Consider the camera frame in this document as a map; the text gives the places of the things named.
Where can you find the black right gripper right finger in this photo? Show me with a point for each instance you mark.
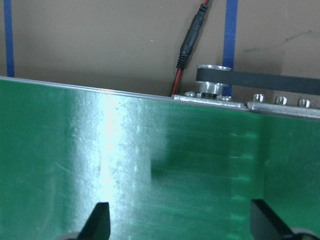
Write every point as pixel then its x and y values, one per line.
pixel 265 224

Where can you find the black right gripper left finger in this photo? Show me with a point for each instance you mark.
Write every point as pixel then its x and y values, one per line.
pixel 98 224

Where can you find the green conveyor belt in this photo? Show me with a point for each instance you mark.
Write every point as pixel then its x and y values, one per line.
pixel 169 170

